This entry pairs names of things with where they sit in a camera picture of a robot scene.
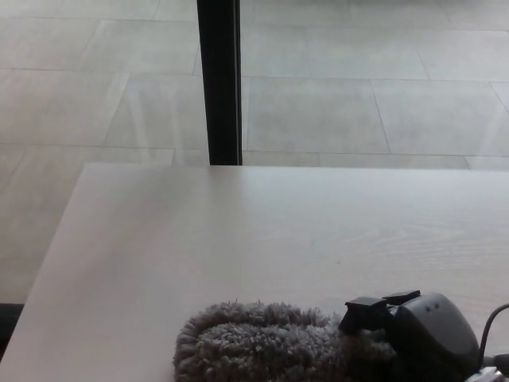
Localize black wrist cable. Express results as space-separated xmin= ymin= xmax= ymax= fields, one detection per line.
xmin=478 ymin=302 xmax=509 ymax=367

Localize grey fluffy microfibre duster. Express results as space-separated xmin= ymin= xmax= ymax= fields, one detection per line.
xmin=172 ymin=298 xmax=398 ymax=382

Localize black vertical window frame post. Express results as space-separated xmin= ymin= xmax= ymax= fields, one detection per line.
xmin=196 ymin=0 xmax=243 ymax=166

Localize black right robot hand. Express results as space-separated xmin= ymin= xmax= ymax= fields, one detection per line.
xmin=338 ymin=290 xmax=481 ymax=382

